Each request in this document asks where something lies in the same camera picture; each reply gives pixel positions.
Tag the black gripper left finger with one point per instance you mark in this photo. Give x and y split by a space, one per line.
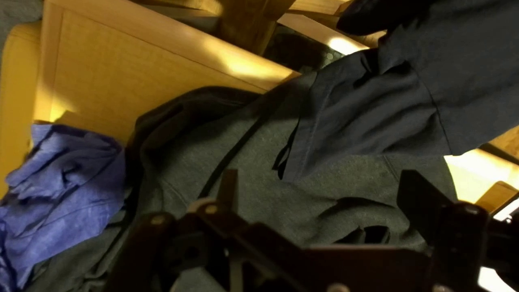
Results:
162 254

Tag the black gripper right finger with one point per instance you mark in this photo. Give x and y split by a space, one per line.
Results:
456 249

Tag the black jersey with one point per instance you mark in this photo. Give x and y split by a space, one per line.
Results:
324 141

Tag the wooden slat-back chair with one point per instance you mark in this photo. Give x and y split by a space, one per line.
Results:
253 22

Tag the purple crumpled cloth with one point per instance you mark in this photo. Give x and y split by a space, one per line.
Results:
58 196

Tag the light wooden dining table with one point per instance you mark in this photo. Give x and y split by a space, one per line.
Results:
135 71

